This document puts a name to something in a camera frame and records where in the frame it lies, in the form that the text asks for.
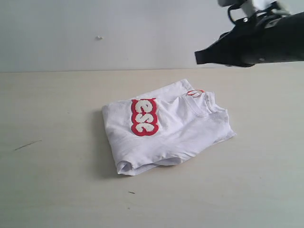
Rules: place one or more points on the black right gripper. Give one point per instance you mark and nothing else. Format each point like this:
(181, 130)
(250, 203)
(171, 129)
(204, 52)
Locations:
(270, 41)

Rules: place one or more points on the white t-shirt red lettering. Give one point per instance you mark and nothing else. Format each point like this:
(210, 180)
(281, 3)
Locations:
(163, 127)

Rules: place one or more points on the orange neck label tag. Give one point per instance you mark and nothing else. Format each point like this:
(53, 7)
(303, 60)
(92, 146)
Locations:
(196, 92)

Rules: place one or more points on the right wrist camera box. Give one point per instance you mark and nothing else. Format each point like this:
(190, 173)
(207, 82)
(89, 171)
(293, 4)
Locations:
(251, 7)

